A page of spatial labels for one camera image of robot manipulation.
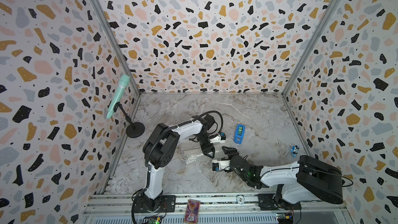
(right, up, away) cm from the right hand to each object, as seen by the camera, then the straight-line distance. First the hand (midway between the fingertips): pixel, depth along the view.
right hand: (227, 150), depth 85 cm
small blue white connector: (+40, -2, +7) cm, 41 cm away
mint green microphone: (-53, +37, -8) cm, 65 cm away
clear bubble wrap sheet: (-13, -9, +1) cm, 16 cm away
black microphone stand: (-57, +9, +15) cm, 60 cm away
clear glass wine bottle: (-19, -4, -2) cm, 20 cm away
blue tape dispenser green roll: (+9, +7, +10) cm, 15 cm away
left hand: (-7, -2, +4) cm, 8 cm away
